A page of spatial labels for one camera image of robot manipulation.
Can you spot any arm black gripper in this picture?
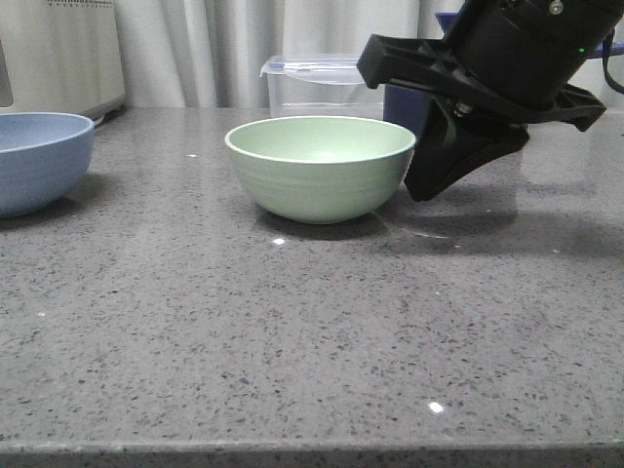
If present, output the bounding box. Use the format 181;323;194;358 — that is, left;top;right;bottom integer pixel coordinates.
357;1;623;202

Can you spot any light green bowl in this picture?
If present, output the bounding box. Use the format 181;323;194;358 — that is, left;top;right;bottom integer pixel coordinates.
224;115;416;224

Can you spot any light blue bowl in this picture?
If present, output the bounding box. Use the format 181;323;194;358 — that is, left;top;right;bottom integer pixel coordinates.
1;112;95;217

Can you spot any dark blue saucepan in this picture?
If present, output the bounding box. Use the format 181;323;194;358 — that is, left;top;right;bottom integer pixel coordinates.
383;12;623;137

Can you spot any clear plastic food container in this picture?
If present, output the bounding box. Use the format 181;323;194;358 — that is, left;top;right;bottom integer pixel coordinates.
260;54;384;120

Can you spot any grey curtain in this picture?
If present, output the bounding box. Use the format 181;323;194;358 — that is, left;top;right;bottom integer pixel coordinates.
114;1;462;108

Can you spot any cream toaster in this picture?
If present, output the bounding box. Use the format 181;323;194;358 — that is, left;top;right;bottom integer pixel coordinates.
1;1;126;120

